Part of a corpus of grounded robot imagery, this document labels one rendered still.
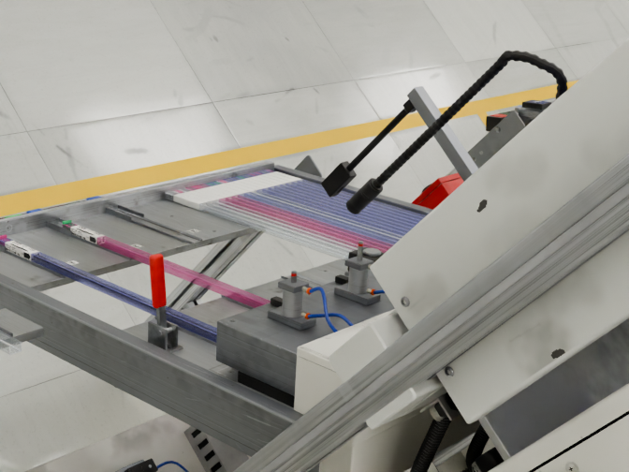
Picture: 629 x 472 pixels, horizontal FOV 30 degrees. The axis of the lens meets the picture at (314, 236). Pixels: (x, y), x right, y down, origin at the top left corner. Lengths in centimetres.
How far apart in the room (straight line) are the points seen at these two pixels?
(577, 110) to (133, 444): 105
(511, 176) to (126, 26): 242
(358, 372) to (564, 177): 27
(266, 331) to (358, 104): 240
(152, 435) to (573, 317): 99
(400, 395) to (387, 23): 305
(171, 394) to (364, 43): 265
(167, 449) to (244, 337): 57
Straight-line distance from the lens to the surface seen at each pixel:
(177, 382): 128
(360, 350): 102
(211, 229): 175
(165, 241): 170
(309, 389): 116
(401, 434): 121
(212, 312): 145
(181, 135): 309
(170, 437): 180
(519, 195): 92
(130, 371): 134
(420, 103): 130
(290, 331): 125
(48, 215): 176
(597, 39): 494
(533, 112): 260
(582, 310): 91
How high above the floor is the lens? 204
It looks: 41 degrees down
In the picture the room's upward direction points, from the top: 46 degrees clockwise
